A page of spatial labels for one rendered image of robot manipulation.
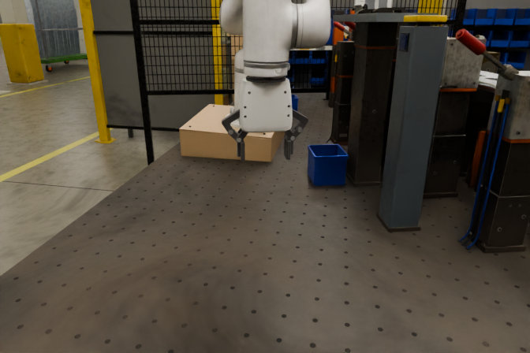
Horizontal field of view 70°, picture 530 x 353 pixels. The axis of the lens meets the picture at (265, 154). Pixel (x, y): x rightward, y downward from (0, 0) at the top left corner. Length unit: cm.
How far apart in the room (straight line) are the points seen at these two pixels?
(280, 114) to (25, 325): 54
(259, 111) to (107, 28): 326
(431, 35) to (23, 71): 813
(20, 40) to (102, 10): 471
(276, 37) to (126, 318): 52
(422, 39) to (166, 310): 67
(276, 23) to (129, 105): 330
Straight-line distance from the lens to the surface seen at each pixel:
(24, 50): 852
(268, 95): 70
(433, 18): 82
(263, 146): 127
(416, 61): 81
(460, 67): 104
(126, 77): 386
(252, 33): 68
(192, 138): 133
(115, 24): 385
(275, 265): 77
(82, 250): 89
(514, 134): 83
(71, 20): 1186
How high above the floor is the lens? 115
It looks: 19 degrees down
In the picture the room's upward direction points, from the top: straight up
